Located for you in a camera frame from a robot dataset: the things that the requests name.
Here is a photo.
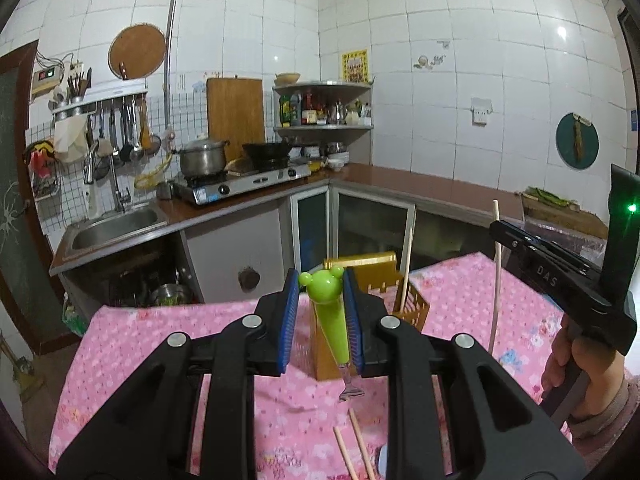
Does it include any wooden chopstick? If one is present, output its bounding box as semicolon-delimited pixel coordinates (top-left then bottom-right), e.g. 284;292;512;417
397;226;414;313
348;408;376;480
488;200;502;355
332;426;358;480

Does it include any kitchen counter cabinet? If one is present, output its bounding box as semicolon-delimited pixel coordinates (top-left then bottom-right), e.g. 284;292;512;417
55;162;524;316

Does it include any right hand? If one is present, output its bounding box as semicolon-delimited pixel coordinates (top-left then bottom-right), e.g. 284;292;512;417
541;314;625;420

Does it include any yellow plastic utensil holder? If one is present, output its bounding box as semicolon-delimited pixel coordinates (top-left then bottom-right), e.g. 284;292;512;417
307;252;430;382

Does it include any pink floral tablecloth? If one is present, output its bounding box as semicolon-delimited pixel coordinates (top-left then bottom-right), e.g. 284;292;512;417
49;252;561;479

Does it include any steel sink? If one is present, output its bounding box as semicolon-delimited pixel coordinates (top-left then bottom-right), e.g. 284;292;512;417
49;203;168;276

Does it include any black wok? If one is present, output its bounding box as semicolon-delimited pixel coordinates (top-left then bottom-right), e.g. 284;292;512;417
243;142;292;171

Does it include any steel gas stove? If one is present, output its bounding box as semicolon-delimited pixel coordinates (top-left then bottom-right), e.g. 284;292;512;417
171;164;311;206

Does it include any steel faucet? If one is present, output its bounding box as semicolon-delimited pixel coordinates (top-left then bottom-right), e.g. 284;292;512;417
82;140;131;214

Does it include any steel cooking pot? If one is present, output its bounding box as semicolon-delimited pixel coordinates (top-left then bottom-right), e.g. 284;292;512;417
172;139;229;178

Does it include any corner shelf with bottles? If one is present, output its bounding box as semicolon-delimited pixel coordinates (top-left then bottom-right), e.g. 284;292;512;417
271;76;374;144

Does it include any wooden cutting board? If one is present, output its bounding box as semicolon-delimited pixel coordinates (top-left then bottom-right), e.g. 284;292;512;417
206;77;266;162

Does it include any round bamboo tray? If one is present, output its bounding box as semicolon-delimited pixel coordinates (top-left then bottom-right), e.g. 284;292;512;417
107;23;166;80

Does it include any green round wall board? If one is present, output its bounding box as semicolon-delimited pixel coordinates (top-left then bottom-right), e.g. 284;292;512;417
555;113;600;170

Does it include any yellow wall picture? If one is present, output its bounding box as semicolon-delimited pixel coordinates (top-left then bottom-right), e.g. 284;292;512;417
341;49;370;84

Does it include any wall utensil rack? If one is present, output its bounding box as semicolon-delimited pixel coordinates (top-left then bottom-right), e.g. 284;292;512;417
48;72;150;165

